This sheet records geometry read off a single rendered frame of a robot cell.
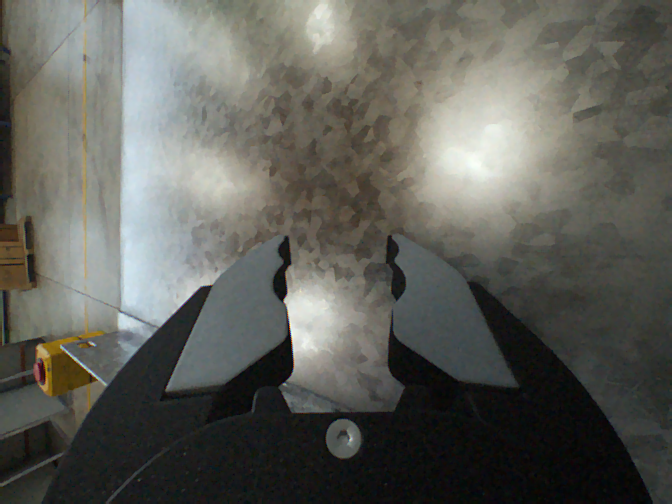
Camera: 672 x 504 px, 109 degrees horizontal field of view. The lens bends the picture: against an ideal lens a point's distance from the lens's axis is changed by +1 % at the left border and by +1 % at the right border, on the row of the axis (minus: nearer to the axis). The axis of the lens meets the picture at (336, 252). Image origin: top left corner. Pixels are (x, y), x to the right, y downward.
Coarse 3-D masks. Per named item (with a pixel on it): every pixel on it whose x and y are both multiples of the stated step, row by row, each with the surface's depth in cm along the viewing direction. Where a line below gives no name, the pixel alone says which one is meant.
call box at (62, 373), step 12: (84, 336) 50; (36, 348) 45; (48, 348) 45; (60, 348) 45; (84, 348) 46; (48, 360) 42; (60, 360) 43; (72, 360) 45; (48, 372) 42; (60, 372) 43; (72, 372) 45; (84, 372) 46; (48, 384) 42; (60, 384) 43; (72, 384) 45; (84, 384) 46; (48, 396) 43
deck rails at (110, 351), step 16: (128, 320) 36; (96, 336) 36; (112, 336) 36; (128, 336) 37; (144, 336) 34; (80, 352) 31; (96, 352) 31; (112, 352) 32; (128, 352) 32; (96, 368) 28; (112, 368) 28; (288, 384) 22; (288, 400) 21; (304, 400) 21; (320, 400) 20
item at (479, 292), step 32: (480, 288) 8; (512, 320) 7; (512, 352) 6; (544, 352) 6; (544, 384) 5; (576, 384) 5; (480, 416) 5; (512, 416) 5; (544, 416) 5; (576, 416) 5; (544, 448) 4; (576, 448) 4; (608, 448) 4; (576, 480) 4; (608, 480) 4; (640, 480) 4
